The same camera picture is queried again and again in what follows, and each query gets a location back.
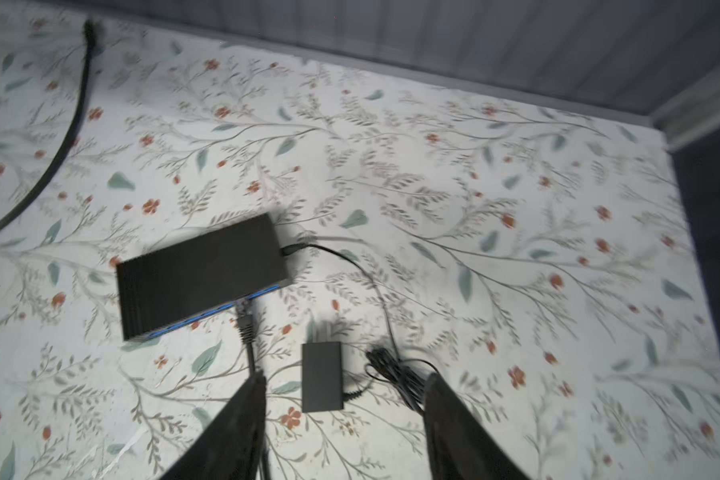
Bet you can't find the black ribbed network switch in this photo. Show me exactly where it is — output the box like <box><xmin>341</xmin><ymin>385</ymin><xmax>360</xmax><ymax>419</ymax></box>
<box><xmin>116</xmin><ymin>214</ymin><xmax>291</xmax><ymax>341</ymax></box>

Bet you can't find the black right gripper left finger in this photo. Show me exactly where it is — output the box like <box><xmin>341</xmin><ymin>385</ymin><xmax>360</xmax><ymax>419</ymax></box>
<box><xmin>162</xmin><ymin>371</ymin><xmax>267</xmax><ymax>480</ymax></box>

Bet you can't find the black ethernet patch cable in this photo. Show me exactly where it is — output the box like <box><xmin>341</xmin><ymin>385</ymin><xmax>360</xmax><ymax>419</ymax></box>
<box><xmin>233</xmin><ymin>299</ymin><xmax>272</xmax><ymax>480</ymax></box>

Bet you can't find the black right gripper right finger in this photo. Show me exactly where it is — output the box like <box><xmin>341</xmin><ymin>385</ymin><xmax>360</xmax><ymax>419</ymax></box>
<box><xmin>423</xmin><ymin>373</ymin><xmax>527</xmax><ymax>480</ymax></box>

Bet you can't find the black USB splitter cable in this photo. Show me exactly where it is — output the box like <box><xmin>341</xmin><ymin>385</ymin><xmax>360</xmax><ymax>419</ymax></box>
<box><xmin>0</xmin><ymin>19</ymin><xmax>100</xmax><ymax>247</ymax></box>

